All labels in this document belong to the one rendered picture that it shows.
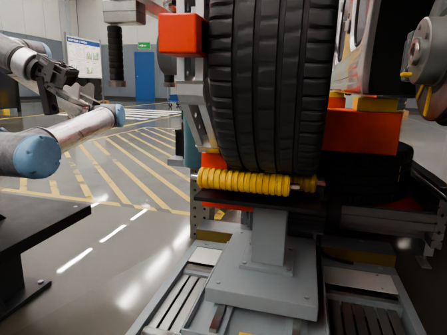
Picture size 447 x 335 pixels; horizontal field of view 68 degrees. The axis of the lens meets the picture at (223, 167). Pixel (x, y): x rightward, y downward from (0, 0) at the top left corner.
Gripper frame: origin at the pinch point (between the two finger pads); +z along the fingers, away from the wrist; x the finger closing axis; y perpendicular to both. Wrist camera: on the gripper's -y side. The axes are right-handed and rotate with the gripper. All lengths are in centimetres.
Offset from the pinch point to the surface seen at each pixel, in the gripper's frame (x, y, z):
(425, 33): -10, 55, 70
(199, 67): -23.1, 26.8, 31.2
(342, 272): 25, -19, 103
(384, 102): 38, 43, 85
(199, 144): -9.8, 8.3, 36.6
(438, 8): 1, 64, 73
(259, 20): -29, 39, 39
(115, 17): -13.6, 27.2, 5.4
